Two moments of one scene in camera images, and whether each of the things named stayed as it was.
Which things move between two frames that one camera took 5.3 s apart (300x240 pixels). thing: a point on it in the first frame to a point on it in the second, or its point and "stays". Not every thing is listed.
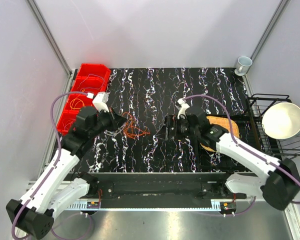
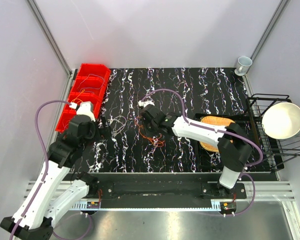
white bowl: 283,120 stays
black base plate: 163,187 stays
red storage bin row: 93,78 stays
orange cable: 131,130 to 154,141
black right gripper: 171,121 to 144,124
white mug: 243,64 stays
